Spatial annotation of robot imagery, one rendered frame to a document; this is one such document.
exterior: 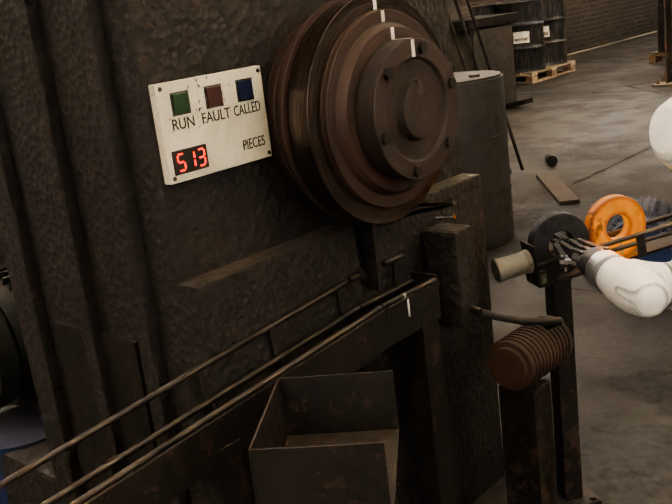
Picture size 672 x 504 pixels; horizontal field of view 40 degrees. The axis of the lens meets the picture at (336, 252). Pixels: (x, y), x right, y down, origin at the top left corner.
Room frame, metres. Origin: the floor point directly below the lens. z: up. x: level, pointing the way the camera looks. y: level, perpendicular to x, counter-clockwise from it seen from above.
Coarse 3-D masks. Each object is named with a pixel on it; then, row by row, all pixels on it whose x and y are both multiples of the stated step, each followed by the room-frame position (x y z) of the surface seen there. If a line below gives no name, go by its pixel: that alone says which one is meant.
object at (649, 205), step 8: (640, 200) 3.86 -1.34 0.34; (648, 200) 3.85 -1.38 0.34; (656, 200) 3.93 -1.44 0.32; (648, 208) 3.79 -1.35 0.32; (656, 208) 3.80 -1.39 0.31; (664, 208) 3.85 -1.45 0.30; (616, 216) 3.86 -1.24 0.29; (648, 216) 3.66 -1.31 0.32; (656, 216) 3.69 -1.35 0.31; (616, 224) 3.75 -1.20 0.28; (656, 224) 3.57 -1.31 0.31; (656, 232) 3.55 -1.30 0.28; (648, 256) 3.56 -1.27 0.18; (656, 256) 3.55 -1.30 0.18; (664, 256) 3.54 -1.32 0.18
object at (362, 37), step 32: (352, 32) 1.81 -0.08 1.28; (384, 32) 1.84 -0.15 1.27; (416, 32) 1.95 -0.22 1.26; (352, 64) 1.77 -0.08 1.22; (352, 96) 1.76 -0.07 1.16; (352, 128) 1.75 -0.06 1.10; (352, 160) 1.76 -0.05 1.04; (352, 192) 1.78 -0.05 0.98; (384, 192) 1.82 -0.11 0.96; (416, 192) 1.92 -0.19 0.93
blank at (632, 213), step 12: (600, 204) 2.17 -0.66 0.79; (612, 204) 2.17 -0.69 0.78; (624, 204) 2.18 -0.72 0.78; (636, 204) 2.18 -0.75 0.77; (588, 216) 2.18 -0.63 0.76; (600, 216) 2.16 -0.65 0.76; (624, 216) 2.19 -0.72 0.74; (636, 216) 2.18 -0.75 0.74; (588, 228) 2.17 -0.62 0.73; (600, 228) 2.16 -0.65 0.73; (624, 228) 2.20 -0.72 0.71; (636, 228) 2.18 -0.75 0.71; (600, 240) 2.16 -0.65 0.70; (624, 252) 2.18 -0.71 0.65
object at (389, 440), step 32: (288, 384) 1.49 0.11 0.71; (320, 384) 1.48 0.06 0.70; (352, 384) 1.48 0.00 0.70; (384, 384) 1.47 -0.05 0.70; (288, 416) 1.49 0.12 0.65; (320, 416) 1.49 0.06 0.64; (352, 416) 1.48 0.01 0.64; (384, 416) 1.47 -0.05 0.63; (256, 448) 1.27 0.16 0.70; (288, 448) 1.23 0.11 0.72; (320, 448) 1.22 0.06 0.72; (352, 448) 1.22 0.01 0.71; (384, 448) 1.21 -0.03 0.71; (256, 480) 1.24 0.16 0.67; (288, 480) 1.23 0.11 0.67; (320, 480) 1.22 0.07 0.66; (352, 480) 1.22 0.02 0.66; (384, 480) 1.21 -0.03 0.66
